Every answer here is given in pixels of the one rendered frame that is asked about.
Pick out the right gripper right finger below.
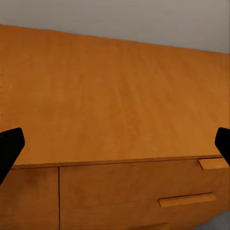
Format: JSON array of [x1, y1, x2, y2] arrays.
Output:
[[215, 127, 230, 166]]

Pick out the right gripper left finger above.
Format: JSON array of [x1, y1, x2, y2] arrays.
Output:
[[0, 127, 25, 185]]

